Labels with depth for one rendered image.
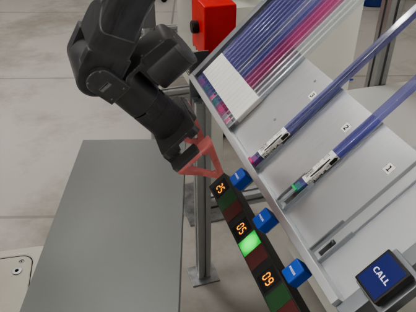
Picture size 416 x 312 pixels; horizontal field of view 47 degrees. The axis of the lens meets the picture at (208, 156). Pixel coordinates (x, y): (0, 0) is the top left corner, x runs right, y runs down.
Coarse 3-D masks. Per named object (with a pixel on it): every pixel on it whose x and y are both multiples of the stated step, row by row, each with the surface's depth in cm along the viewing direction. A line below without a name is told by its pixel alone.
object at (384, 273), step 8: (384, 256) 52; (376, 264) 53; (384, 264) 52; (392, 264) 51; (368, 272) 53; (376, 272) 52; (384, 272) 52; (392, 272) 51; (400, 272) 50; (360, 280) 53; (368, 280) 52; (376, 280) 52; (384, 280) 51; (392, 280) 50; (368, 288) 52; (376, 288) 51; (384, 288) 51; (376, 296) 51
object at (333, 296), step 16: (192, 80) 106; (208, 96) 100; (224, 128) 89; (240, 144) 85; (256, 176) 76; (272, 192) 75; (272, 208) 71; (288, 224) 67; (304, 240) 66; (304, 256) 62; (320, 272) 60; (336, 288) 59; (336, 304) 57
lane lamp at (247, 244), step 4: (252, 232) 75; (248, 236) 75; (252, 236) 75; (256, 236) 74; (244, 240) 76; (248, 240) 75; (252, 240) 74; (256, 240) 74; (240, 244) 76; (244, 244) 75; (248, 244) 74; (252, 244) 74; (256, 244) 73; (240, 248) 75; (244, 248) 75; (248, 248) 74; (252, 248) 74; (244, 252) 74; (248, 252) 74; (244, 256) 74
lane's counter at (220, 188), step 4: (224, 180) 86; (220, 184) 86; (224, 184) 86; (216, 188) 87; (220, 188) 86; (224, 188) 85; (216, 192) 86; (220, 192) 85; (224, 192) 85; (216, 196) 86
